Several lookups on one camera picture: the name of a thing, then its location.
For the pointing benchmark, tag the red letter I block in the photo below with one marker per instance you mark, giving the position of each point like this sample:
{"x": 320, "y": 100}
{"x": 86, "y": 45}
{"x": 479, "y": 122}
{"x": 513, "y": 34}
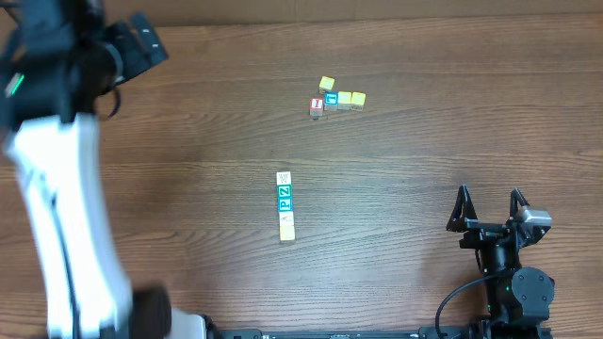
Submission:
{"x": 316, "y": 108}

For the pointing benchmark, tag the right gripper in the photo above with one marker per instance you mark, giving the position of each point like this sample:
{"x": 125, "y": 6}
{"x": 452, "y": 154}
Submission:
{"x": 488, "y": 226}

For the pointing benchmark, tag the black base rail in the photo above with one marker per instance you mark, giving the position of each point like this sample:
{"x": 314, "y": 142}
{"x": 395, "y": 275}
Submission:
{"x": 377, "y": 334}

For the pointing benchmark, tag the yellow block far top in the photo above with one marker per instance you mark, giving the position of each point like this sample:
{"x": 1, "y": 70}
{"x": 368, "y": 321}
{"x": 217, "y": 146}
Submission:
{"x": 326, "y": 83}

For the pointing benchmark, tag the green letter Z block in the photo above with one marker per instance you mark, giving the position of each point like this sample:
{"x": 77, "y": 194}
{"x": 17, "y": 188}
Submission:
{"x": 284, "y": 191}

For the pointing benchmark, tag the yellow block middle row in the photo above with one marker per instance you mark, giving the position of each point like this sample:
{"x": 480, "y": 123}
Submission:
{"x": 344, "y": 100}

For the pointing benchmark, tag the blue picture block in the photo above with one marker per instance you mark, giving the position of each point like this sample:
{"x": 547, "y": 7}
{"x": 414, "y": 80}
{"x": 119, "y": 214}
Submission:
{"x": 330, "y": 101}

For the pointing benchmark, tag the blue letter P block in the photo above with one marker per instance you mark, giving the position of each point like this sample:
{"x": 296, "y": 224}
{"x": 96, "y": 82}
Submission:
{"x": 285, "y": 204}

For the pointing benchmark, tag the yellow letter K block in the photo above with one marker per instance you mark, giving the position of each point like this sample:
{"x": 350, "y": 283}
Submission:
{"x": 287, "y": 233}

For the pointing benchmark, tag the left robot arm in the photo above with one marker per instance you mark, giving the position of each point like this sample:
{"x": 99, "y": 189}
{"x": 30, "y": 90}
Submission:
{"x": 59, "y": 59}

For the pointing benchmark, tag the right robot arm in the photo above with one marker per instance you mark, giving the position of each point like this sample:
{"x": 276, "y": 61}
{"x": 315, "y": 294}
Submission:
{"x": 518, "y": 297}

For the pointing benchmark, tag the yellow block row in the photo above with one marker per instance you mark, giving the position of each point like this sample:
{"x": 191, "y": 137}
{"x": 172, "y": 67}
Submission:
{"x": 344, "y": 100}
{"x": 357, "y": 101}

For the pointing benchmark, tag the yellow block right row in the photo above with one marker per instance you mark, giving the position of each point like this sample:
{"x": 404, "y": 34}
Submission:
{"x": 357, "y": 101}

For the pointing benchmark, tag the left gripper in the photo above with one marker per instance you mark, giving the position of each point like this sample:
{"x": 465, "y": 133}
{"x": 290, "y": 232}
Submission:
{"x": 142, "y": 44}

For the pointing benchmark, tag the white ice cream block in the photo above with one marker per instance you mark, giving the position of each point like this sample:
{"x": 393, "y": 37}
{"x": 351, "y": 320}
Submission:
{"x": 286, "y": 219}

